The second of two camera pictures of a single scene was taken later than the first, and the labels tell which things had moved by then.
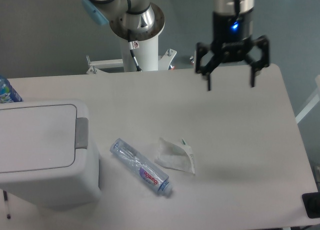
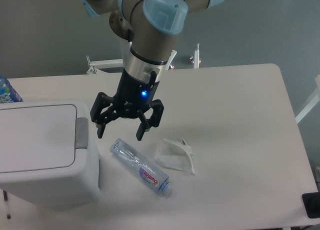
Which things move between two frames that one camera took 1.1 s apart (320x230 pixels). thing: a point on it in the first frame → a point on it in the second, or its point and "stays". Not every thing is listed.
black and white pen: [6, 200] stays
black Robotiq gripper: [232, 40] → [133, 96]
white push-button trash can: [45, 160] stays
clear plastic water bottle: [140, 166] stays
